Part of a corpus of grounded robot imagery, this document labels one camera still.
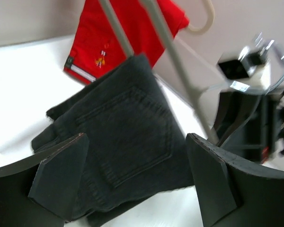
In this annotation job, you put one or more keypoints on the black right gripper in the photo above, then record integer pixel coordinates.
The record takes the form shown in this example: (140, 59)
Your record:
(250, 125)

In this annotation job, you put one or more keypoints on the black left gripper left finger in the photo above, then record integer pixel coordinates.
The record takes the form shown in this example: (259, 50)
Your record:
(41, 190)

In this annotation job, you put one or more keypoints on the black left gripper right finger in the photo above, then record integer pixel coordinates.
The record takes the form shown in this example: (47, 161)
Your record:
(233, 191)

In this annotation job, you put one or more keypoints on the black trousers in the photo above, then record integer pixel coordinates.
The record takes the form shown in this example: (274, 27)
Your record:
(136, 148)

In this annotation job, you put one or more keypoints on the beige wooden hanger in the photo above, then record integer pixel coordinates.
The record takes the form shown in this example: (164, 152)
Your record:
(202, 16)

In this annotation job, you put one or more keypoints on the red shorts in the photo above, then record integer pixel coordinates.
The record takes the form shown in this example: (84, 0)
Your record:
(110, 31)

